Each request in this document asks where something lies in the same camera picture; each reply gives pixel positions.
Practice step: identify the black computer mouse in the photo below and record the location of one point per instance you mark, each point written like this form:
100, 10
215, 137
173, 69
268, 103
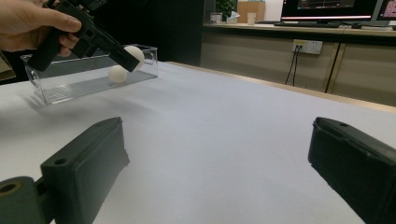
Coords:
357, 25

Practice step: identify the small grey box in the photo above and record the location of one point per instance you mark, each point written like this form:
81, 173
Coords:
216, 17

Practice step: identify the large computer monitor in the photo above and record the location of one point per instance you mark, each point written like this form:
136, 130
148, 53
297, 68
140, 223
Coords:
327, 7

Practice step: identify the black keyboard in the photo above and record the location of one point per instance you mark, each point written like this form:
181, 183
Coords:
306, 24

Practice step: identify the green potted plant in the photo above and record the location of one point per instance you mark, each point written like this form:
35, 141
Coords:
224, 6

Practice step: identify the clear plastic container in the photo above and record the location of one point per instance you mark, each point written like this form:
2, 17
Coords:
77, 84

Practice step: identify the white wall outlet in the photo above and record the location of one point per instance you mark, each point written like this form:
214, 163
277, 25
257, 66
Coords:
307, 46

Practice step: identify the white table cover sheet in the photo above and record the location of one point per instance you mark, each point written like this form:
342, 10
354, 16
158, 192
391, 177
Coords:
218, 140

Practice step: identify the white paper cup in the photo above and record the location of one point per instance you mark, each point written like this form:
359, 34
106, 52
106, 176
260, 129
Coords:
251, 18

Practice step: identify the brown cardboard box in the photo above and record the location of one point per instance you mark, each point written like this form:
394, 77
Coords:
250, 7

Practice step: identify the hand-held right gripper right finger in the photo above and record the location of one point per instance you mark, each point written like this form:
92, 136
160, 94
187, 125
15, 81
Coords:
358, 168

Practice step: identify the beige counter cabinet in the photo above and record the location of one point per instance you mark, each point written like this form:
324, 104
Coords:
367, 71

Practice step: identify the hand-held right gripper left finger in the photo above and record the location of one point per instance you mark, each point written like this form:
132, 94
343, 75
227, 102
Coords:
84, 168

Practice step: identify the white egg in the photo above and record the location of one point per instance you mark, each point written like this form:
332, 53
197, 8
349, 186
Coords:
117, 74
138, 53

